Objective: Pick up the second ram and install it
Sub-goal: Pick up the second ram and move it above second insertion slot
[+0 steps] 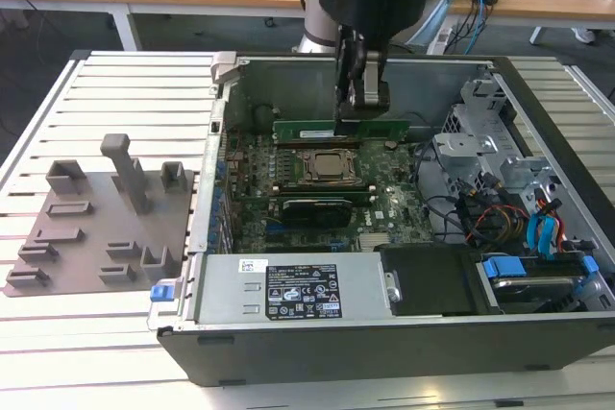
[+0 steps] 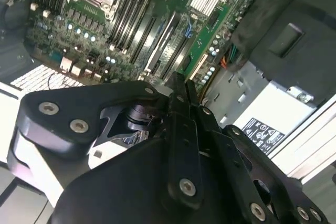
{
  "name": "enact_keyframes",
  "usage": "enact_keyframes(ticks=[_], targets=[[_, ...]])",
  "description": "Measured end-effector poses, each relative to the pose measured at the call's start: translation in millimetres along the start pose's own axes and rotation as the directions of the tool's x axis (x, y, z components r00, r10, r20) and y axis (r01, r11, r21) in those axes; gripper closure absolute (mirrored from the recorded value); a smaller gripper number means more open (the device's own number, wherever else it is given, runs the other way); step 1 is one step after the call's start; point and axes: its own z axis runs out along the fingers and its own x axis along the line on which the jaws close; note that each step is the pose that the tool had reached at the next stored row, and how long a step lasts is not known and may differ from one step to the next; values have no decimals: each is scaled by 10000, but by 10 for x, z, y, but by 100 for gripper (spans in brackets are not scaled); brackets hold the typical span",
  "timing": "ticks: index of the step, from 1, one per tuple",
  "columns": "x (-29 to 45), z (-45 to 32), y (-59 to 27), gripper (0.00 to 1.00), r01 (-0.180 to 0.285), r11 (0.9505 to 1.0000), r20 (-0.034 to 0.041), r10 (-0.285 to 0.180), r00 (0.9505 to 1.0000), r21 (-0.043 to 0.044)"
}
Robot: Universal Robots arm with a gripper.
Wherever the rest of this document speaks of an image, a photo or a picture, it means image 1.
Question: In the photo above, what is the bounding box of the blue disk carrier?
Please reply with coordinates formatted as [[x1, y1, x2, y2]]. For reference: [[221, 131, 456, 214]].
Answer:
[[475, 255, 600, 316]]

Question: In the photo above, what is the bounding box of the black power supply label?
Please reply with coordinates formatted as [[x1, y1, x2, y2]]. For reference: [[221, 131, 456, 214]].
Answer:
[[265, 263, 343, 320]]

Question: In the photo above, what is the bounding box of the silver drive cage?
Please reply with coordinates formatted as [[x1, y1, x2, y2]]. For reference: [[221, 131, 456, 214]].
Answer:
[[431, 76, 568, 219]]

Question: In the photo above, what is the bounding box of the black fan shroud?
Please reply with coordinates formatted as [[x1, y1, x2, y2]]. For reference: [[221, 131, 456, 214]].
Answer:
[[377, 245, 489, 318]]

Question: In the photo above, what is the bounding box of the blue flat wire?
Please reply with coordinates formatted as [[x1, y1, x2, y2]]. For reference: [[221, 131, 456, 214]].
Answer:
[[527, 215, 554, 262]]

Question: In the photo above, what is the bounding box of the brown parts rack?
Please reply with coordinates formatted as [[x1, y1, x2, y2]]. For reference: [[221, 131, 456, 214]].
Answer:
[[2, 133, 199, 299]]

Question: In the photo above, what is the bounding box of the green motherboard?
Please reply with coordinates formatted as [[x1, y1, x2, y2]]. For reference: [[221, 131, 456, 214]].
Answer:
[[223, 131, 433, 255]]

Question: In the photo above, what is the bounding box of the silver power supply box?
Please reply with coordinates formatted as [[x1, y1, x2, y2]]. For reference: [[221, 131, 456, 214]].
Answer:
[[194, 253, 394, 327]]

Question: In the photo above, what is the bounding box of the blue case latch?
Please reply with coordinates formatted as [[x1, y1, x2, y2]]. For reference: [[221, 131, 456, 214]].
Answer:
[[150, 283, 175, 304]]

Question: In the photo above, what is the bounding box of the black RAM slot bank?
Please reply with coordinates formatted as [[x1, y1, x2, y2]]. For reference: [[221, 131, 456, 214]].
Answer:
[[273, 136, 364, 151], [271, 181, 377, 205]]

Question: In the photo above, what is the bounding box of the green RAM stick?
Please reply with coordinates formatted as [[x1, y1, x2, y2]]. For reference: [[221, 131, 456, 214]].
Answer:
[[272, 117, 412, 143]]

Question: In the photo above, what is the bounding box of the CPU socket with metal cover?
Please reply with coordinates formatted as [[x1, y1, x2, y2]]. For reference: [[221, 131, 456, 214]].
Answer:
[[300, 148, 361, 185]]

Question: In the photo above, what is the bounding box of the white barcode sticker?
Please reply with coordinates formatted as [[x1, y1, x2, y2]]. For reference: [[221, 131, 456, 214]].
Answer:
[[238, 258, 268, 275]]

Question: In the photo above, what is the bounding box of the orange and yellow wire bundle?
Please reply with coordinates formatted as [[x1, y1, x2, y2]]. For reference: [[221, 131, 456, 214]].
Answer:
[[473, 205, 529, 243]]

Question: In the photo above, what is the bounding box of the blue hanging cable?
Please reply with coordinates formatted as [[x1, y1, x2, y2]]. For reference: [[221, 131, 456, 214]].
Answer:
[[469, 0, 487, 54]]

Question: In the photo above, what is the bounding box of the silver hard disk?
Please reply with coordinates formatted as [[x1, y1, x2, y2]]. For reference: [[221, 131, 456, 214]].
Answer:
[[492, 277, 578, 310]]

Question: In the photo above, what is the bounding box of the CPU with metal top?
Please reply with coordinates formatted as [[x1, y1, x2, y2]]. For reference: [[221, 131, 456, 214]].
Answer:
[[314, 153, 350, 177]]

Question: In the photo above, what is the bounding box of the open black PC case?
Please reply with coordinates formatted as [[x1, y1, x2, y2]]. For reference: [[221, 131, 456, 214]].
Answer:
[[146, 50, 615, 388]]

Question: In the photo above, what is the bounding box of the gray case hinge bracket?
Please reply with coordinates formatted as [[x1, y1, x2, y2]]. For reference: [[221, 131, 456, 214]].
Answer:
[[210, 50, 240, 84]]

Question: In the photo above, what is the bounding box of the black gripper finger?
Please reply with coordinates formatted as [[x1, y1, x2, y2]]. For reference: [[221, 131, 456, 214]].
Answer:
[[334, 52, 390, 137], [334, 25, 364, 103]]

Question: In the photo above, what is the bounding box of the white power strip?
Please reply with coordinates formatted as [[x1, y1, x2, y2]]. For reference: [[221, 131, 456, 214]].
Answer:
[[426, 25, 454, 55]]

